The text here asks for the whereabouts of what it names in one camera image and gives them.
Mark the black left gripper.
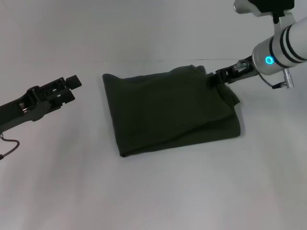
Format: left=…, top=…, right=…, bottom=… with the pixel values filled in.
left=0, top=74, right=83, bottom=133

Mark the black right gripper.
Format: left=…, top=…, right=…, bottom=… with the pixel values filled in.
left=207, top=56, right=259, bottom=88

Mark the dark green FREE t-shirt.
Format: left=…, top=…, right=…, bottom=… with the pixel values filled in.
left=102, top=64, right=241, bottom=158

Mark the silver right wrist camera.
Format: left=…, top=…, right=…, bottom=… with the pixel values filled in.
left=233, top=0, right=296, bottom=18

